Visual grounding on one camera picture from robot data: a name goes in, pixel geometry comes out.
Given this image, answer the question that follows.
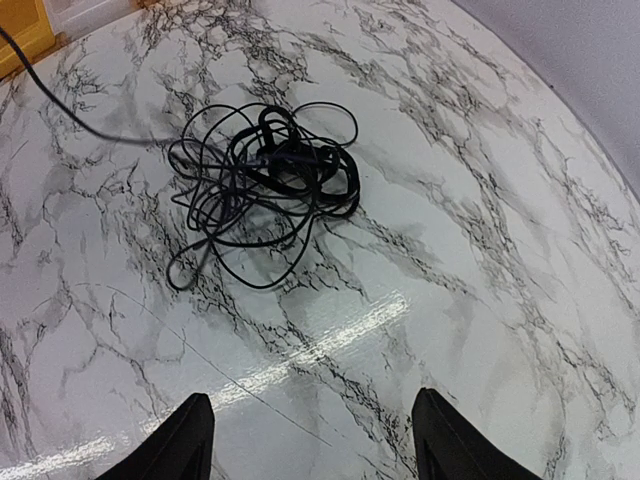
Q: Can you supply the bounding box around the white middle bin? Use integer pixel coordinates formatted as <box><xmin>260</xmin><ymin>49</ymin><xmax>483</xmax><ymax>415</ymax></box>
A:
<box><xmin>44</xmin><ymin>0</ymin><xmax>144</xmax><ymax>37</ymax></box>

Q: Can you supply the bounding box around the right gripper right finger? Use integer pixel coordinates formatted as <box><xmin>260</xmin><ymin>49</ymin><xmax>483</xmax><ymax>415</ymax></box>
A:
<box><xmin>411</xmin><ymin>388</ymin><xmax>539</xmax><ymax>480</ymax></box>

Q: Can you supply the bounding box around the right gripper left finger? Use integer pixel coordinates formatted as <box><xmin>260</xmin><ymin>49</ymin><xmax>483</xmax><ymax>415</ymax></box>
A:
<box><xmin>98</xmin><ymin>393</ymin><xmax>215</xmax><ymax>480</ymax></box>

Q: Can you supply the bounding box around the near yellow bin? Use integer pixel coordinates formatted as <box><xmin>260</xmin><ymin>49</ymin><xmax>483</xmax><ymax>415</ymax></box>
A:
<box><xmin>0</xmin><ymin>0</ymin><xmax>56</xmax><ymax>62</ymax></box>

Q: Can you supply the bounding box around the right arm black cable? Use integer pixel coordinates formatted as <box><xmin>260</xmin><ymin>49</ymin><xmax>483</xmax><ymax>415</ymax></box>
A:
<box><xmin>0</xmin><ymin>26</ymin><xmax>171</xmax><ymax>147</ymax></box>

